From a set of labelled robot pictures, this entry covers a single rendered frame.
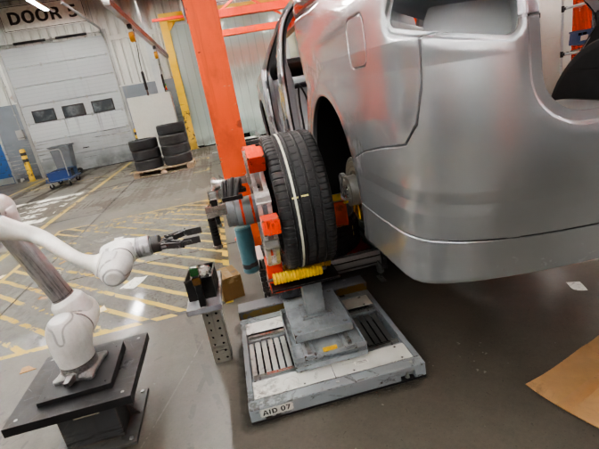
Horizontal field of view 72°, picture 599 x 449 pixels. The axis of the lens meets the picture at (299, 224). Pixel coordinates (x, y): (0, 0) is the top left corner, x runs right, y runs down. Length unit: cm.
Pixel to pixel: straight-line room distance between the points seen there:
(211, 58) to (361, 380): 176
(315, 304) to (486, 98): 146
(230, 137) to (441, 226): 147
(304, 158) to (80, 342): 125
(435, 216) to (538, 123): 32
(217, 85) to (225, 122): 20
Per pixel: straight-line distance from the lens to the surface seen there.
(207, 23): 237
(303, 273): 201
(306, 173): 174
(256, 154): 176
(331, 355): 208
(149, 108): 1303
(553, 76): 659
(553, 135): 112
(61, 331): 206
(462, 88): 106
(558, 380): 218
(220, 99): 234
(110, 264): 174
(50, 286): 221
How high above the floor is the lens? 136
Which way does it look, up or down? 18 degrees down
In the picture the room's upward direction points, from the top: 10 degrees counter-clockwise
